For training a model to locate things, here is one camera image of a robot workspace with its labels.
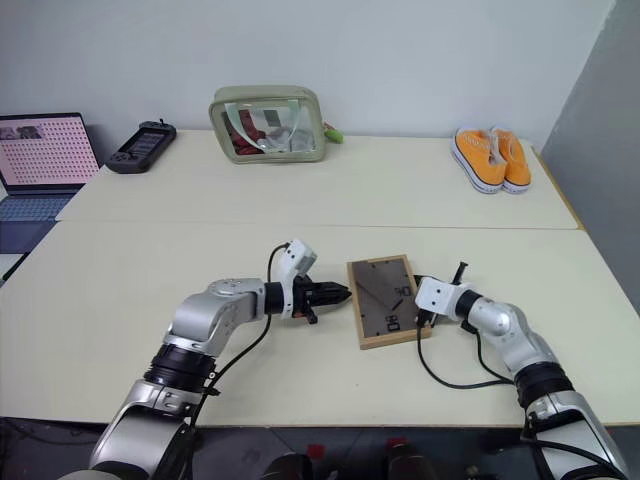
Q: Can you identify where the orange canvas shoe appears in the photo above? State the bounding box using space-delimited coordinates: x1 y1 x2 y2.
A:
451 127 507 195
491 126 533 196

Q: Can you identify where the olive transparent toiletry pouch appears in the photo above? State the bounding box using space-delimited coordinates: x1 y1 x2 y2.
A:
208 84 324 166

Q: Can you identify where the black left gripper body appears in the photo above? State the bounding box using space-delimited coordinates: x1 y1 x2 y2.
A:
291 272 324 325

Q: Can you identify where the open blue laptop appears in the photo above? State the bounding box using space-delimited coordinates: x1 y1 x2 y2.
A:
0 112 102 257

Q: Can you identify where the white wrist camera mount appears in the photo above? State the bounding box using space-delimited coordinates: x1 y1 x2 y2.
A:
415 276 474 320
277 238 319 320

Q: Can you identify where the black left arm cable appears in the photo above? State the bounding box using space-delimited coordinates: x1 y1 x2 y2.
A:
183 242 301 454

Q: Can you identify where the black handheld game console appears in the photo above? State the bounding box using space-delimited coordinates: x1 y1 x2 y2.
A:
104 118 178 175

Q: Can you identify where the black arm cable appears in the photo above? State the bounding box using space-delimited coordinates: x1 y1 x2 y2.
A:
415 262 524 391
183 242 301 454

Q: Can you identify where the wooden picture frame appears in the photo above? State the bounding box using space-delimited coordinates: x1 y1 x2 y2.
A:
346 254 434 352

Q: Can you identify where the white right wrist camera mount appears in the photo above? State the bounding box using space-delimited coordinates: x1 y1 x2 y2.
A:
415 276 474 320

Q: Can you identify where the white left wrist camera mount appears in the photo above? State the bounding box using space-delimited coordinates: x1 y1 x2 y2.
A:
277 238 319 320

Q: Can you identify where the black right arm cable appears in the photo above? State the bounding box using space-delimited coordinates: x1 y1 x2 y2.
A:
415 262 524 391

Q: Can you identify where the dark rounded shape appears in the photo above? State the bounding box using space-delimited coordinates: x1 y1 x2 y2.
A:
262 444 324 480

